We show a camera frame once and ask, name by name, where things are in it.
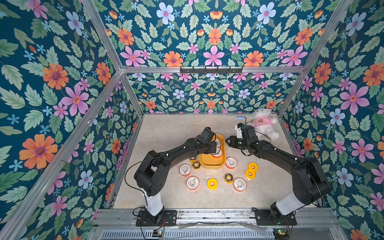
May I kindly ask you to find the orange white sealing tape roll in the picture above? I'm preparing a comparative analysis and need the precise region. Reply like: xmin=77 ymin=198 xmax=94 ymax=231
xmin=187 ymin=176 xmax=199 ymax=191
xmin=233 ymin=178 xmax=247 ymax=192
xmin=215 ymin=139 xmax=222 ymax=148
xmin=212 ymin=149 xmax=223 ymax=159
xmin=179 ymin=164 xmax=192 ymax=177
xmin=226 ymin=157 xmax=238 ymax=170

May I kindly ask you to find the yellow plastic storage box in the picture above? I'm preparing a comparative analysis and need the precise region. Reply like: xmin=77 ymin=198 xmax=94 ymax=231
xmin=199 ymin=134 xmax=227 ymax=169

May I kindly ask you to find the black yellow sealing tape roll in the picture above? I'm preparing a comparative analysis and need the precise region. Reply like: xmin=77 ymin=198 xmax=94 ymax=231
xmin=192 ymin=161 xmax=201 ymax=170
xmin=224 ymin=173 xmax=234 ymax=184
xmin=189 ymin=157 xmax=198 ymax=163

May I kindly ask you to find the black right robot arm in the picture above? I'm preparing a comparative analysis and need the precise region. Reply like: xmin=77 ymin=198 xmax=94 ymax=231
xmin=226 ymin=136 xmax=331 ymax=216

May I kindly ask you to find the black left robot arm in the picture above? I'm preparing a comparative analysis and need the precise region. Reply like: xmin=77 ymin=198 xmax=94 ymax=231
xmin=134 ymin=135 xmax=217 ymax=217

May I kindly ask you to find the white plush bear pink shirt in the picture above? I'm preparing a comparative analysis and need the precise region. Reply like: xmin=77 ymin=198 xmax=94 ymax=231
xmin=250 ymin=109 xmax=280 ymax=140

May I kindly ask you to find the white perforated vent panel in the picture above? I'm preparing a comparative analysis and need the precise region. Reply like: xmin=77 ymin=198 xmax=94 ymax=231
xmin=100 ymin=228 xmax=275 ymax=240

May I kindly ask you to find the green circuit board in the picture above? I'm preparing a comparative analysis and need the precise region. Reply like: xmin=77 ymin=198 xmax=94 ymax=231
xmin=152 ymin=230 xmax=165 ymax=238

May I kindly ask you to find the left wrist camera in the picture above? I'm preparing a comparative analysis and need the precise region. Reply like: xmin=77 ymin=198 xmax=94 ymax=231
xmin=196 ymin=127 xmax=216 ymax=145

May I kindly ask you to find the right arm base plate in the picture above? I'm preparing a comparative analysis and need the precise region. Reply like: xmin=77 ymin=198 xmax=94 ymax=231
xmin=252 ymin=208 xmax=297 ymax=226

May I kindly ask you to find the black hook rail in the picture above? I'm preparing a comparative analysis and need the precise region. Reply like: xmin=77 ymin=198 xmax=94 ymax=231
xmin=179 ymin=67 xmax=243 ymax=75

